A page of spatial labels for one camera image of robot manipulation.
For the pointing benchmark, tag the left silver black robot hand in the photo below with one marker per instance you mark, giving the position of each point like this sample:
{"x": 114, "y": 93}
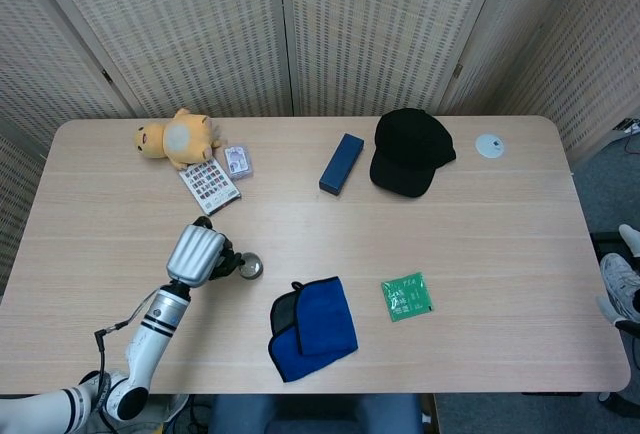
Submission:
{"x": 192, "y": 256}

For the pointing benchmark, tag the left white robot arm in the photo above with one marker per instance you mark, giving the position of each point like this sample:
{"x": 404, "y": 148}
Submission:
{"x": 155, "y": 324}

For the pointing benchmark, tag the small metal cup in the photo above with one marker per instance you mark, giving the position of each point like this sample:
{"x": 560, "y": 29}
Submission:
{"x": 253, "y": 268}

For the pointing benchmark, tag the green packet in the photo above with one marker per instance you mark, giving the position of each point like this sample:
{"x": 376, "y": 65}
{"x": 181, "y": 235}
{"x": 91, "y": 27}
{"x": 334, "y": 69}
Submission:
{"x": 407, "y": 299}

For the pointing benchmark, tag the card sheet booklet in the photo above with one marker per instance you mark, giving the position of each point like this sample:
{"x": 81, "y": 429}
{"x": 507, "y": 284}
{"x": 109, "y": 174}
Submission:
{"x": 210, "y": 186}

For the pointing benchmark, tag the small clear card case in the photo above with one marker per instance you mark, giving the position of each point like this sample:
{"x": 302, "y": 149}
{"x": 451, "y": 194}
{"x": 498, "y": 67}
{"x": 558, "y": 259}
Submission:
{"x": 238, "y": 161}

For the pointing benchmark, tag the yellow plush toy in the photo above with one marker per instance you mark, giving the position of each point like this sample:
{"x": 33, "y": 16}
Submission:
{"x": 180, "y": 141}

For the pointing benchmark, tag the blue folded cloth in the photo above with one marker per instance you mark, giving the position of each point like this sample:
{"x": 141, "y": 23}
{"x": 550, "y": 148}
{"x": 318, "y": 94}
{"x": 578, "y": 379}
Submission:
{"x": 325, "y": 319}

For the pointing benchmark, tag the dark blue rectangular box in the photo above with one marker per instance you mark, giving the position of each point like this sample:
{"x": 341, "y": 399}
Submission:
{"x": 340, "y": 166}

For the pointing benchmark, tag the blue padded seat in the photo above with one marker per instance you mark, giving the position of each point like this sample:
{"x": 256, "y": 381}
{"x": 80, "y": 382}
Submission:
{"x": 320, "y": 416}

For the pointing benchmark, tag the woven folding screen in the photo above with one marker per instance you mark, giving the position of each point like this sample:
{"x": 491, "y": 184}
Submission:
{"x": 200, "y": 29}

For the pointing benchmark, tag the black baseball cap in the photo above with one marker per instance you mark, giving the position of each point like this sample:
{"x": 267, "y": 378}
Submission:
{"x": 407, "y": 149}

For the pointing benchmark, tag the white round table grommet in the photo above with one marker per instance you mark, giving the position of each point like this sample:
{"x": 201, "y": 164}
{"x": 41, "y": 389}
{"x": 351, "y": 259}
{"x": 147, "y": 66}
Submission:
{"x": 489, "y": 146}

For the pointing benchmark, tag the white sneaker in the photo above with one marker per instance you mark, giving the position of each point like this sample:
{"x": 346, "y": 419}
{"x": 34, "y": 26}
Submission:
{"x": 617, "y": 276}
{"x": 631, "y": 239}

